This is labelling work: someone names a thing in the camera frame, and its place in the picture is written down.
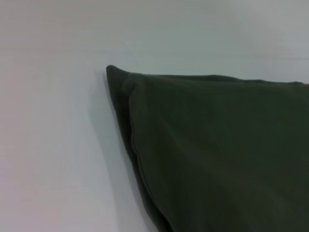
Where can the dark green FREE t-shirt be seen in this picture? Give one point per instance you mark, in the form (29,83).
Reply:
(217,157)

